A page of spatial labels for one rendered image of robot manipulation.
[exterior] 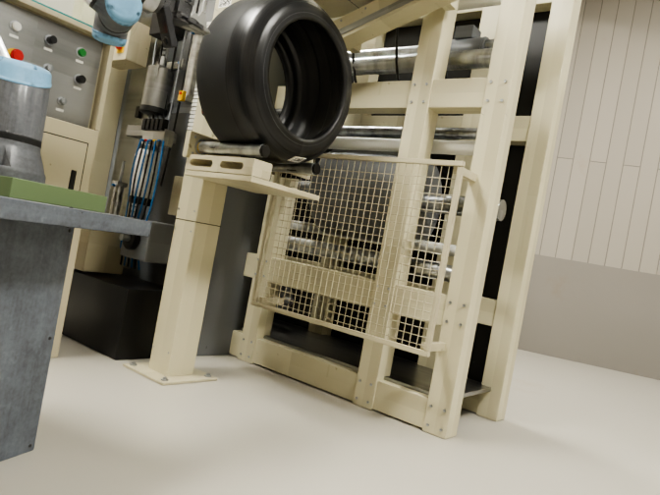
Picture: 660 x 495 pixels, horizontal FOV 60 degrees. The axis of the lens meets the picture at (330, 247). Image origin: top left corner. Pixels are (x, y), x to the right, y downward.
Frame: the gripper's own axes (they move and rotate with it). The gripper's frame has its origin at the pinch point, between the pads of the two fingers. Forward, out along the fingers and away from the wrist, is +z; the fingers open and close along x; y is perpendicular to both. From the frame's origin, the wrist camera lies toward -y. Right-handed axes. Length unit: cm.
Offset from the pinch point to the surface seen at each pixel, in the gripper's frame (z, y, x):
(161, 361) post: 29, -116, 30
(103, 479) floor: -35, -121, -40
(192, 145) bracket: 20.0, -32.0, 22.7
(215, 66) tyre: 8.3, -7.2, 3.0
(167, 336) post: 29, -106, 29
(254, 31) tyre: 11.1, 4.5, -10.0
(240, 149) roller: 21.7, -32.1, -1.4
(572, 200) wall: 433, 22, 4
